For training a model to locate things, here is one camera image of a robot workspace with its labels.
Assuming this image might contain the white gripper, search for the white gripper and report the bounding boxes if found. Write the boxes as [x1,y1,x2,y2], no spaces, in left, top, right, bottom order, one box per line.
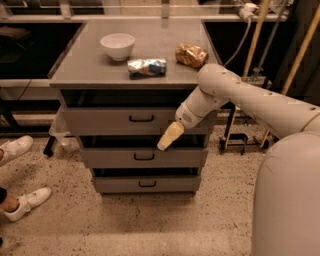
[157,102,202,151]

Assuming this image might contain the grey top drawer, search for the grey top drawer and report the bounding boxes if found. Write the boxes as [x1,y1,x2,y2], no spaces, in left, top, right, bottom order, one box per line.
[61,106,218,136]

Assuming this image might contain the grey drawer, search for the grey drawer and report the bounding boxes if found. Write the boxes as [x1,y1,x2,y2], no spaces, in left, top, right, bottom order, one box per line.
[61,106,218,136]
[92,175,201,194]
[80,148,208,168]

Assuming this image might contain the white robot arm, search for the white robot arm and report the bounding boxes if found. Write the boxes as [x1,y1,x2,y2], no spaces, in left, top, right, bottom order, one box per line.
[158,63,320,256]

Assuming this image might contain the grey bottom drawer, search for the grey bottom drawer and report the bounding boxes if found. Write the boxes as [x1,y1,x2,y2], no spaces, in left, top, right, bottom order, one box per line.
[92,175,201,194]

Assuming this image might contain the grey metal drawer cabinet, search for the grey metal drawer cabinet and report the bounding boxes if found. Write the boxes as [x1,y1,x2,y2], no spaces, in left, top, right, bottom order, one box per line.
[50,19,216,194]

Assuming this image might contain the grey middle drawer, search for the grey middle drawer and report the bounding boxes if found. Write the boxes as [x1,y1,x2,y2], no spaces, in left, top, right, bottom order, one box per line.
[80,148,208,168]

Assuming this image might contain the yellow hand truck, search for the yellow hand truck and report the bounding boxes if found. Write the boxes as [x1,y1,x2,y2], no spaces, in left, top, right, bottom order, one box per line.
[219,0,320,153]

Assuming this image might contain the crushed blue silver can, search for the crushed blue silver can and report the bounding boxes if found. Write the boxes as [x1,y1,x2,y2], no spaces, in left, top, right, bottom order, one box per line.
[127,58,167,78]

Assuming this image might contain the crumpled gold snack bag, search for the crumpled gold snack bag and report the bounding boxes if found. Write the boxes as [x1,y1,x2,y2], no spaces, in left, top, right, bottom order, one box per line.
[175,43,209,68]

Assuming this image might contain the white ceramic bowl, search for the white ceramic bowl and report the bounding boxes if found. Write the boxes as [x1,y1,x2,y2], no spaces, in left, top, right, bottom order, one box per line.
[100,33,135,61]

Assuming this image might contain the clear plastic bag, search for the clear plastic bag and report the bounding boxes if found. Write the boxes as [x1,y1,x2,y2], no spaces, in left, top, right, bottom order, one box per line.
[49,108,78,152]

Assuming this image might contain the white power adapter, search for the white power adapter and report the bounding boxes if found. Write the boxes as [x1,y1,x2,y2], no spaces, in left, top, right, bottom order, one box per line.
[238,3,258,20]

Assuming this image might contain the lower white sneaker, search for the lower white sneaker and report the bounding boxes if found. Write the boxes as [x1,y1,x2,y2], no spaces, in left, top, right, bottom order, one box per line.
[4,187,52,221]

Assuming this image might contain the white sneaker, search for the white sneaker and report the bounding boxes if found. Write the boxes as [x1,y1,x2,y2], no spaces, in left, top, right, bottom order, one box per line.
[0,135,33,166]
[4,187,52,221]

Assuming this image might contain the upper white sneaker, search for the upper white sneaker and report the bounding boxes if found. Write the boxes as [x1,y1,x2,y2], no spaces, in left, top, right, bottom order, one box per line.
[0,135,33,166]

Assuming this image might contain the white power cable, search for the white power cable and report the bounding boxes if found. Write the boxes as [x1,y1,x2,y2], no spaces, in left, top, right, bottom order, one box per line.
[223,18,253,68]

